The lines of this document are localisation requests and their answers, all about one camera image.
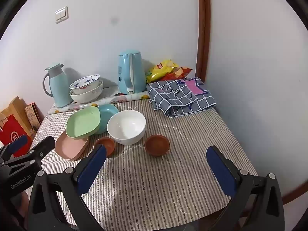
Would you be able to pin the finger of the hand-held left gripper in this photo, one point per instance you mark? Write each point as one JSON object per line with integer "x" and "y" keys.
{"x": 44, "y": 145}
{"x": 16, "y": 142}

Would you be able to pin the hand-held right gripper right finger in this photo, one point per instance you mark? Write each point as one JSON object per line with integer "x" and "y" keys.
{"x": 222, "y": 173}

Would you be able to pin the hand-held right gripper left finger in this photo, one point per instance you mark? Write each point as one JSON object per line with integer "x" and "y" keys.
{"x": 92, "y": 170}

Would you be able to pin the pink square plate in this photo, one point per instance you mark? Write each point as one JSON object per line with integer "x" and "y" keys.
{"x": 67, "y": 149}

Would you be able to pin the small brown bowl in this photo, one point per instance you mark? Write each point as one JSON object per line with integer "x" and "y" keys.
{"x": 107, "y": 144}
{"x": 156, "y": 145}

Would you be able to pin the green square plate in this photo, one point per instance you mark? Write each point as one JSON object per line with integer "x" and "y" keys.
{"x": 83, "y": 122}

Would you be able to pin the blue square plate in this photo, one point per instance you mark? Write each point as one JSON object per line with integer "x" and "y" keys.
{"x": 108, "y": 115}

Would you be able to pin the red paper bag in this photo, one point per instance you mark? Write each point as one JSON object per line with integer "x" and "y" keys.
{"x": 12, "y": 130}

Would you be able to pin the brown paper bag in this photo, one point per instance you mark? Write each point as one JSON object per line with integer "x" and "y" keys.
{"x": 16, "y": 108}

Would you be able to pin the light blue thermos jug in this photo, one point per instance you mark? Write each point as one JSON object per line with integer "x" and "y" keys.
{"x": 60, "y": 89}

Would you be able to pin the large white patterned bowl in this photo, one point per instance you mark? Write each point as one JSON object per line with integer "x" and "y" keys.
{"x": 86, "y": 97}

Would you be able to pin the striped quilted blanket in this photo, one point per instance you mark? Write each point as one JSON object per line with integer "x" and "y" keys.
{"x": 156, "y": 185}

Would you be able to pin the fruit print table mat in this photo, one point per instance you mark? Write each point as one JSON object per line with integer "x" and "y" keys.
{"x": 108, "y": 101}

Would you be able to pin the wooden baseboard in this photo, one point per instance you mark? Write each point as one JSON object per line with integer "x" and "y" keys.
{"x": 292, "y": 195}

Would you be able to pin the painted porcelain bowl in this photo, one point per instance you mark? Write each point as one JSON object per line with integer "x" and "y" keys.
{"x": 84, "y": 82}

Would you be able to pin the grey checked cloth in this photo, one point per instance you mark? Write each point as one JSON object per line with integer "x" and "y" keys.
{"x": 182, "y": 101}

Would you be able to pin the light blue tissue box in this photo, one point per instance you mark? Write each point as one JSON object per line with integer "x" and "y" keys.
{"x": 125, "y": 77}

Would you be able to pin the red chips bag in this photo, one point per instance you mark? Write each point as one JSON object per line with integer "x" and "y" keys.
{"x": 182, "y": 72}

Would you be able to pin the yellow chips bag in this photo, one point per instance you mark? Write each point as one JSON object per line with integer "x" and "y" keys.
{"x": 160, "y": 73}

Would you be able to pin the white light switch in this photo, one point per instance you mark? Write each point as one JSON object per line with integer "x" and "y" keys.
{"x": 61, "y": 14}

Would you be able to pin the wooden door frame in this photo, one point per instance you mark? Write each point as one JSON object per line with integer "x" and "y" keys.
{"x": 203, "y": 28}

